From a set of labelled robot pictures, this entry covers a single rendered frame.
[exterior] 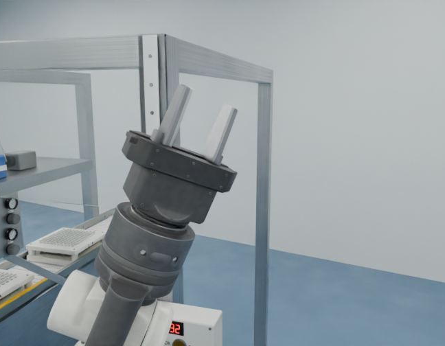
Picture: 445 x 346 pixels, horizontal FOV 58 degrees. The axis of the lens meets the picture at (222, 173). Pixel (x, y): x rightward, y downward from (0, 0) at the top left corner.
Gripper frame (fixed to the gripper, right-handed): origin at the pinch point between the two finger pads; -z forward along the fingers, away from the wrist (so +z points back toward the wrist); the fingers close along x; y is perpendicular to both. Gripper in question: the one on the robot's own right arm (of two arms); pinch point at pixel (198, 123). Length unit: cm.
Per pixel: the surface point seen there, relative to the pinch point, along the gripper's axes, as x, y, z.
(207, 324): -26.9, 20.4, 35.4
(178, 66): -9.4, 41.7, -7.2
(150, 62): -3.0, 38.8, -5.6
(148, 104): -5.5, 38.2, 1.9
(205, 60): -19, 54, -12
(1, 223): 8, 89, 54
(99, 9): -38, 489, -58
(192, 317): -25, 24, 36
